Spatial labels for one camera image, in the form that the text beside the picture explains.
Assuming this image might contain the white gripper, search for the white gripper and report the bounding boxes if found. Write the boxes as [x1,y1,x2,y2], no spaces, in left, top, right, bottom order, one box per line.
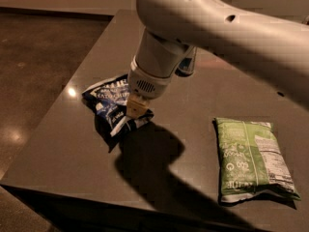
[126,29,193,119]

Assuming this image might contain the blue chip bag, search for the blue chip bag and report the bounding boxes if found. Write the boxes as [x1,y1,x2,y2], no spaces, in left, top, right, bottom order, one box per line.
[82,74,154,150]

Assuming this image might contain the silver blue drink can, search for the silver blue drink can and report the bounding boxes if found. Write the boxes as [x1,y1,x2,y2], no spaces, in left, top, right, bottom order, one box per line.
[175,46,196,77]

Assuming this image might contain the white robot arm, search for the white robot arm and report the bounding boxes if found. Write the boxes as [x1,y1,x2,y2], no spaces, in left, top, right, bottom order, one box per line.
[126,0,309,118]

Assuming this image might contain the green chip bag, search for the green chip bag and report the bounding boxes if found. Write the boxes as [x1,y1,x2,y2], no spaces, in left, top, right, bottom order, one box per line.
[214,118,300,203]

